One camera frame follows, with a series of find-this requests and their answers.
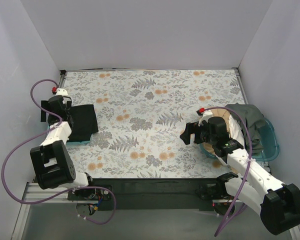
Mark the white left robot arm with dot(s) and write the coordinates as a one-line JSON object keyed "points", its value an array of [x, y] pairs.
{"points": [[51, 161]]}

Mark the beige t shirt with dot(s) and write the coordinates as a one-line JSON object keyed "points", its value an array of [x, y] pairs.
{"points": [[220, 112]]}

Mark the aluminium frame rail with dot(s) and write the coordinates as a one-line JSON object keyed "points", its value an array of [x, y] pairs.
{"points": [[58, 215]]}

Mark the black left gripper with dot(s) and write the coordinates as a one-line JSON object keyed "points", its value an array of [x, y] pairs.
{"points": [[45, 110]]}

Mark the grey green t shirt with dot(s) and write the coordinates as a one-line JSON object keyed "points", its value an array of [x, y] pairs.
{"points": [[254, 120]]}

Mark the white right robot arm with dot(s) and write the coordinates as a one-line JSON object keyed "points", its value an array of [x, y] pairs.
{"points": [[277, 203]]}

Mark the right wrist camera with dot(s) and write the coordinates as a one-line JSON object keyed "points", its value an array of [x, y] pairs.
{"points": [[230, 146]]}

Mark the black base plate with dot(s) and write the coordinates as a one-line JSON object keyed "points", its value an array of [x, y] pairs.
{"points": [[165, 193]]}

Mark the floral patterned table mat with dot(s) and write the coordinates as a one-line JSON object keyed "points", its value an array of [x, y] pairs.
{"points": [[141, 115]]}

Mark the black t shirt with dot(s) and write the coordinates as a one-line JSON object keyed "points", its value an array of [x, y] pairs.
{"points": [[83, 123]]}

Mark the folded teal t shirt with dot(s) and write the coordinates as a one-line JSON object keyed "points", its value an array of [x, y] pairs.
{"points": [[56, 132]]}

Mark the blue transparent plastic basket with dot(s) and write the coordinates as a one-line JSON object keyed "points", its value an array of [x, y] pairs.
{"points": [[268, 141]]}

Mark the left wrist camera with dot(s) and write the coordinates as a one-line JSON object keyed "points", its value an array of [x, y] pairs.
{"points": [[45, 107]]}

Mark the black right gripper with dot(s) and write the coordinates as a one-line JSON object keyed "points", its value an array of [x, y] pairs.
{"points": [[195, 133]]}

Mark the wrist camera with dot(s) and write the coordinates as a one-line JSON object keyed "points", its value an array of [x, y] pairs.
{"points": [[230, 146], [45, 107]]}

